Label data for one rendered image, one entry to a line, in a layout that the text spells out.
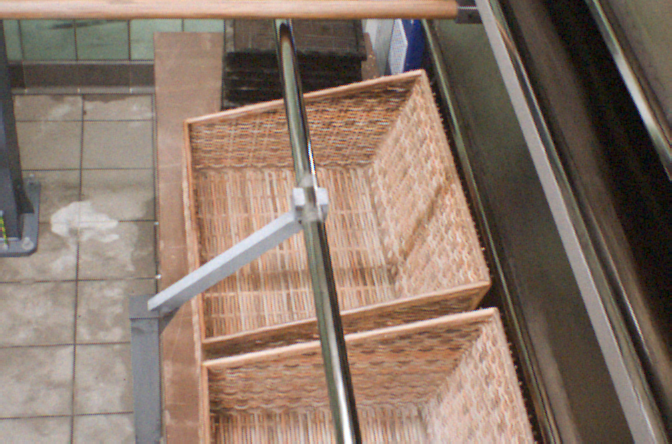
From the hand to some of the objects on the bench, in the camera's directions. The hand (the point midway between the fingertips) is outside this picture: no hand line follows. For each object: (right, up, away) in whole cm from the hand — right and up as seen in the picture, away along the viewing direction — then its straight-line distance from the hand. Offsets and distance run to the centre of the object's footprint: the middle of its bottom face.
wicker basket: (+66, -42, +56) cm, 96 cm away
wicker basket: (+73, -84, +15) cm, 112 cm away
